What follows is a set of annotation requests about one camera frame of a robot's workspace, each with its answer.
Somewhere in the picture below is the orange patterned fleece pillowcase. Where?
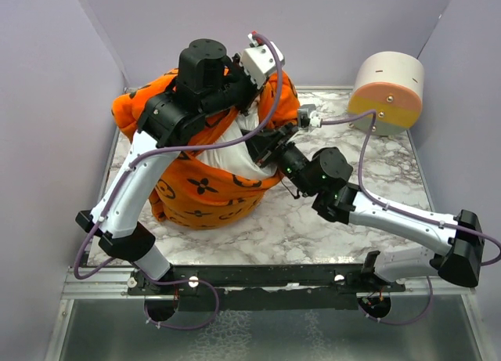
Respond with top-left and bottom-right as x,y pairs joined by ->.
110,67 -> 301,231

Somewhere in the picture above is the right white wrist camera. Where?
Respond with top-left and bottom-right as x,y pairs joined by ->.
297,104 -> 323,130

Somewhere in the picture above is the purple cable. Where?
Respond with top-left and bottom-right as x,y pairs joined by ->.
73,33 -> 284,331
319,109 -> 501,326

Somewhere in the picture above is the white pillow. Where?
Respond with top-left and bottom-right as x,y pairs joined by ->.
196,99 -> 276,180

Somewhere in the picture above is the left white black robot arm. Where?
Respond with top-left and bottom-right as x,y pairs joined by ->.
75,33 -> 284,294

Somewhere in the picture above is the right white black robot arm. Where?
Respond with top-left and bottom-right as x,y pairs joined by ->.
246,123 -> 485,291

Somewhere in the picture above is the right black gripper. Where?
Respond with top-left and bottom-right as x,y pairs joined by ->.
232,125 -> 316,200

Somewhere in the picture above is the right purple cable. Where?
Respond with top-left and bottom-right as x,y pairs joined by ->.
319,109 -> 501,326

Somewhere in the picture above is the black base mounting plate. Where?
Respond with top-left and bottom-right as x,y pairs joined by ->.
128,263 -> 405,312

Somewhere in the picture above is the white cylinder with striped face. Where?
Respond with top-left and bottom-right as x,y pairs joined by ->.
347,51 -> 424,136

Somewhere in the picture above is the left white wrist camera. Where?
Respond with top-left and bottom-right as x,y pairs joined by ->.
240,34 -> 276,89

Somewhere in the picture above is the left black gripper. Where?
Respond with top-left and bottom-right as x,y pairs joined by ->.
200,50 -> 269,116

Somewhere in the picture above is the aluminium rail frame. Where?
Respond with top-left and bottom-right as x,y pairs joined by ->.
43,87 -> 483,361

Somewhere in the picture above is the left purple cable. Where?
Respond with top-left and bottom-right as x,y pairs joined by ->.
73,33 -> 284,331

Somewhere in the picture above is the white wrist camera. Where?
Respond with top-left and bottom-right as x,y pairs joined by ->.
240,34 -> 276,89
297,104 -> 323,130

